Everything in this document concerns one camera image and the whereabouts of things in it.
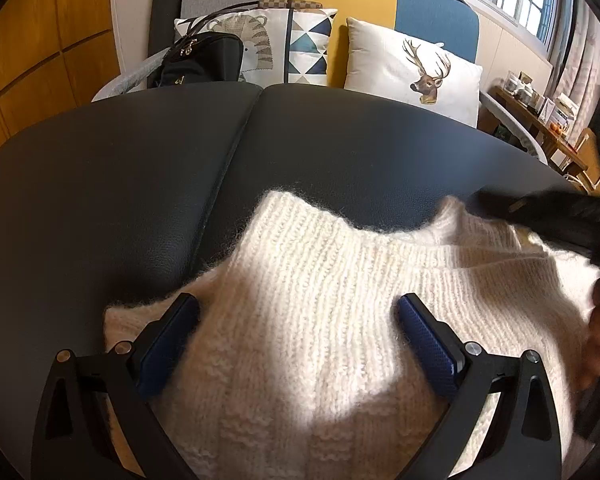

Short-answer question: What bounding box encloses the blue triangle pattern pillow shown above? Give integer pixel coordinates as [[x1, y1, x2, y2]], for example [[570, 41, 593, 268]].
[[282, 8, 338, 86]]

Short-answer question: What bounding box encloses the white deer print pillow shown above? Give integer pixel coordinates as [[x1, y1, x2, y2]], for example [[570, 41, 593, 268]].
[[342, 16, 483, 128]]

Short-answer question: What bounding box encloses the black handbag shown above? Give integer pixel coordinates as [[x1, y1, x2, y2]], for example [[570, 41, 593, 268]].
[[147, 2, 266, 90]]

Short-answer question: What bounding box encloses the wooden wardrobe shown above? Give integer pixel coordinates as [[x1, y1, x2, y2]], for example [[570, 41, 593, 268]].
[[0, 0, 123, 171]]

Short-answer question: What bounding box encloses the group of white jars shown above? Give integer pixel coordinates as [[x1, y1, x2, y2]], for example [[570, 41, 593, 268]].
[[502, 72, 541, 111]]

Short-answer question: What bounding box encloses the white knit sweater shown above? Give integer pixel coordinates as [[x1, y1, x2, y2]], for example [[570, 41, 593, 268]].
[[102, 190, 600, 480]]

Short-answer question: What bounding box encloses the wooden chair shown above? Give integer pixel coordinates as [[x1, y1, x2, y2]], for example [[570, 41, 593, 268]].
[[562, 127, 600, 196]]

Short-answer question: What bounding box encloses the pale patterned curtain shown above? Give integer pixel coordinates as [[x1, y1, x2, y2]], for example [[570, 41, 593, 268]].
[[547, 0, 600, 126]]

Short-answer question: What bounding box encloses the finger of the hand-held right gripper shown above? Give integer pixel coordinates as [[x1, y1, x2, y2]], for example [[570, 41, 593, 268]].
[[472, 187, 600, 271]]

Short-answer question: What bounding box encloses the brown checkered bag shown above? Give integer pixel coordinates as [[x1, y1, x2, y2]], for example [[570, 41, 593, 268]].
[[257, 0, 325, 10]]

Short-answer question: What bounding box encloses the wooden side table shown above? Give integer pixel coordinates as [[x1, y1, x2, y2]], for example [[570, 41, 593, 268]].
[[490, 85, 588, 171]]

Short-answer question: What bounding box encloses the white hedgehog print pillow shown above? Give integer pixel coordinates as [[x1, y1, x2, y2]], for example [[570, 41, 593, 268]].
[[174, 10, 291, 83]]

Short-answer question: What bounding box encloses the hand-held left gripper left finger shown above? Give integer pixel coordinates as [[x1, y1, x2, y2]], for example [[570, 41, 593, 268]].
[[30, 292, 201, 480]]

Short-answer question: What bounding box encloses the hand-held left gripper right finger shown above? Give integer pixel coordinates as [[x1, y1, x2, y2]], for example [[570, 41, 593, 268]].
[[395, 292, 563, 480]]

